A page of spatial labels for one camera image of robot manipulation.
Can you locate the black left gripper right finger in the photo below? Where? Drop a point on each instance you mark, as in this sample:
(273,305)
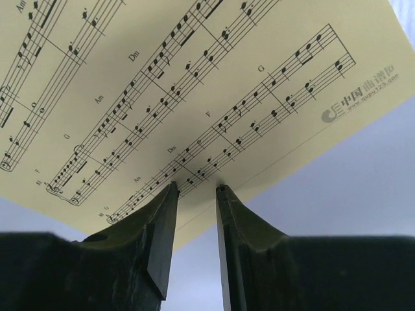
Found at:
(263,268)

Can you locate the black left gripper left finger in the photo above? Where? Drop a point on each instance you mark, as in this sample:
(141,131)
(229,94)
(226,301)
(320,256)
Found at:
(123,267)

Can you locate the yellow sheet music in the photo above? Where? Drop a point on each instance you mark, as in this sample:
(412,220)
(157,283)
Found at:
(104,103)

